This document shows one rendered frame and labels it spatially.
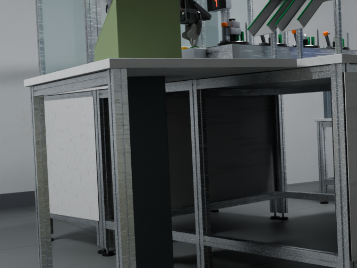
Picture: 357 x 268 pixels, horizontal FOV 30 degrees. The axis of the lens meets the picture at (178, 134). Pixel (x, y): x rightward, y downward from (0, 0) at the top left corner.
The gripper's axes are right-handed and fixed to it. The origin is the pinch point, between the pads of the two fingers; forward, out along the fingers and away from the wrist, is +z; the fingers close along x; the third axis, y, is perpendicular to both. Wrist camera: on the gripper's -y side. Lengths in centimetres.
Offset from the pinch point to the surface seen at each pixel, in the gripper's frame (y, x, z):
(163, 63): 58, 49, 14
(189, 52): 3.5, 0.4, 3.7
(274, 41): -25.0, 22.5, 0.7
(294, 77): 3, 55, 18
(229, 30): -18.3, 2.6, -6.4
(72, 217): 1, -102, 81
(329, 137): -345, -190, 57
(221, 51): -4.2, 11.7, 4.2
